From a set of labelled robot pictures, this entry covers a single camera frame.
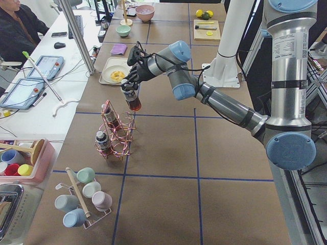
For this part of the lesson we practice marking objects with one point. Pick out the white cup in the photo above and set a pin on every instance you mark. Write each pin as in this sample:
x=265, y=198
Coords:
x=91, y=188

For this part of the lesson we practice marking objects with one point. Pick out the mint green bowl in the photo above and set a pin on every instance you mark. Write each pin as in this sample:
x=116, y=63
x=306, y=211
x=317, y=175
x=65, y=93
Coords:
x=123, y=30

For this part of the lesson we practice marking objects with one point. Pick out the wooden cutting board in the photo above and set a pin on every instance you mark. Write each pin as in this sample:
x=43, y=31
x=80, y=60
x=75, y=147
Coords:
x=206, y=30

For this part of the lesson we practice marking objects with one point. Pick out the light blue cup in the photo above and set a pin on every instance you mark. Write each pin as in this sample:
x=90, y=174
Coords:
x=74, y=218

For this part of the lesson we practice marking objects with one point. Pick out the steel muddler black tip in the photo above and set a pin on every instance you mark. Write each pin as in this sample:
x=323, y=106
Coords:
x=200, y=27

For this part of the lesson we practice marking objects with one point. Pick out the front tea bottle in rack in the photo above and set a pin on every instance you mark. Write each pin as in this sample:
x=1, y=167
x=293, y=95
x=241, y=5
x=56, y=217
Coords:
x=104, y=143

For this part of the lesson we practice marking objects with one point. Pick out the yellow plastic knife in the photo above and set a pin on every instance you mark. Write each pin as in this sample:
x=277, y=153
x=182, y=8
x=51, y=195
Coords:
x=205, y=22

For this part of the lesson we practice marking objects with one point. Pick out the black computer mouse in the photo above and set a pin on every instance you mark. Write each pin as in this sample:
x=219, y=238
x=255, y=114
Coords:
x=59, y=45

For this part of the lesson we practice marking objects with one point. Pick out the rear tea bottle in rack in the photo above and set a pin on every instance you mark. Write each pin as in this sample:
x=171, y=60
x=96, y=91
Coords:
x=110, y=117

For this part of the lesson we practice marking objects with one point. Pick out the upper teach pendant tablet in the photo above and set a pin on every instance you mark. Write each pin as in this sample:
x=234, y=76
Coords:
x=50, y=66

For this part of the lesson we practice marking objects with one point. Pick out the grey-blue cup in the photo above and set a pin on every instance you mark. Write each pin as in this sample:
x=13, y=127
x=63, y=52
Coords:
x=66, y=203

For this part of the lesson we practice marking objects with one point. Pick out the wire cup rack wooden handle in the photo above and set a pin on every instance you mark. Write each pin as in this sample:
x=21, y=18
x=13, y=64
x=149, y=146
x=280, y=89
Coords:
x=75, y=187

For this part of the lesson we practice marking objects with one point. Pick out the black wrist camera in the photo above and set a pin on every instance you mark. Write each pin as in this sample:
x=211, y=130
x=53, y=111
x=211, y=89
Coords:
x=137, y=54

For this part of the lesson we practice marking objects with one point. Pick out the pink bowl with ice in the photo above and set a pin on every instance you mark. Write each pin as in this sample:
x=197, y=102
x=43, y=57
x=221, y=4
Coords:
x=145, y=12

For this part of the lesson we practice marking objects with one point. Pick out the copper wire bottle rack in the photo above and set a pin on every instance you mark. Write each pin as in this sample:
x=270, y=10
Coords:
x=121, y=137

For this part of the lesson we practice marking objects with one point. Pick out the wooden stand round base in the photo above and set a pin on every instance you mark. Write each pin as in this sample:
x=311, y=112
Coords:
x=126, y=21

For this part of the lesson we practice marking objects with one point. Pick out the green-tipped metal rod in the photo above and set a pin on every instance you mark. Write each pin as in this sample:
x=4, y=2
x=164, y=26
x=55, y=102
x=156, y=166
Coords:
x=26, y=54

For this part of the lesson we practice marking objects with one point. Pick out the black marker pen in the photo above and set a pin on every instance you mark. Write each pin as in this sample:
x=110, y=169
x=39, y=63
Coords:
x=39, y=99

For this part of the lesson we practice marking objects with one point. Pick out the lower teach pendant tablet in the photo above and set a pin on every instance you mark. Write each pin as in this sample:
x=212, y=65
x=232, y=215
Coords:
x=23, y=94

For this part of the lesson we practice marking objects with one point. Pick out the mint green cup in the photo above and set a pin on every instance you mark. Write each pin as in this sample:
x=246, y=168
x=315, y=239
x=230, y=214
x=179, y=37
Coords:
x=86, y=175

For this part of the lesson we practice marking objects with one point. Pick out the aluminium frame post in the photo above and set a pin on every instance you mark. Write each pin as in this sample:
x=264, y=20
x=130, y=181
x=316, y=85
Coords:
x=69, y=15

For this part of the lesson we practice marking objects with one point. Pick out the yellow lemon left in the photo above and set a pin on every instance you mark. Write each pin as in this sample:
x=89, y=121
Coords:
x=199, y=13

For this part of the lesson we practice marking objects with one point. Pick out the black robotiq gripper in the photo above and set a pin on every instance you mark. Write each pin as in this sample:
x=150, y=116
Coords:
x=142, y=73

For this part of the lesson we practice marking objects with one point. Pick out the teach pendant tablet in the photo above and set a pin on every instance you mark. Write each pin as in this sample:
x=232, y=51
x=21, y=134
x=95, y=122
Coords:
x=23, y=94
x=50, y=66

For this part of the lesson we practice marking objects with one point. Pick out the cream rectangular serving tray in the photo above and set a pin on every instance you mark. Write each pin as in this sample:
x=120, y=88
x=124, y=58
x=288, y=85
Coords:
x=114, y=61

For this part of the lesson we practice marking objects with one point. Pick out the pink bin with cups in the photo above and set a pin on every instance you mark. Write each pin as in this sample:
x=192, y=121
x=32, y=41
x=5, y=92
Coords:
x=25, y=161

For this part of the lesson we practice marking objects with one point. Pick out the pink cup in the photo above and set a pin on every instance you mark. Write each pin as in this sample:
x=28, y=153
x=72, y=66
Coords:
x=102, y=201

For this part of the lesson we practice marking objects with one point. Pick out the green lime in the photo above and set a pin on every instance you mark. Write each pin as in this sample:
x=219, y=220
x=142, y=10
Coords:
x=205, y=16

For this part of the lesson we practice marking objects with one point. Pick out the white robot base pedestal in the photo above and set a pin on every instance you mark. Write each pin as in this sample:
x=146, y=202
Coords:
x=223, y=70

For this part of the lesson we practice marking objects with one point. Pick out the tea bottle in rack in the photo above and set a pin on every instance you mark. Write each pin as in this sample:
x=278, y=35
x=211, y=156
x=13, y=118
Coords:
x=104, y=143
x=110, y=117

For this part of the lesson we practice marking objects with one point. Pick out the tea bottle white cap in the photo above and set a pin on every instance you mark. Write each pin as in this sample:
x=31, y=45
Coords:
x=131, y=95

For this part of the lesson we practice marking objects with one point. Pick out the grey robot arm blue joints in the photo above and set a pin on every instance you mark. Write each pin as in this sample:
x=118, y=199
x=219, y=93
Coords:
x=285, y=133

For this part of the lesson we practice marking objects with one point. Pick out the black keyboard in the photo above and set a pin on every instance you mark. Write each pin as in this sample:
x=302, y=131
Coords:
x=79, y=21

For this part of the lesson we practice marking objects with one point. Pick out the person in black jacket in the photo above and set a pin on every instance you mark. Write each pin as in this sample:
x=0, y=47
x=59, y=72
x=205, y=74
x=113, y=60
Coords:
x=19, y=31

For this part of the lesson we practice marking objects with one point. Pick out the folded purple cloth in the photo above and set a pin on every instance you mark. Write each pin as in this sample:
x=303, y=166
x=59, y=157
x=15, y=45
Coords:
x=118, y=49

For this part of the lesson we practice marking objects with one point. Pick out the silver toaster appliance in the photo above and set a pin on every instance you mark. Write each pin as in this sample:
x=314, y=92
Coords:
x=12, y=225

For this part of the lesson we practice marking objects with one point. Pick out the black smartphone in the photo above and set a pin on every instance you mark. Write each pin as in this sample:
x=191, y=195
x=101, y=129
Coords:
x=59, y=34

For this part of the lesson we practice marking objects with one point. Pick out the glazed ring donut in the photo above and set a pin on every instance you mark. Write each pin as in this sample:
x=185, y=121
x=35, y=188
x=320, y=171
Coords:
x=117, y=76

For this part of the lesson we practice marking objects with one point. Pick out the round cream plate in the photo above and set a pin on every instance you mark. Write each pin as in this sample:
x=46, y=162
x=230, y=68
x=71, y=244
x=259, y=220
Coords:
x=107, y=71

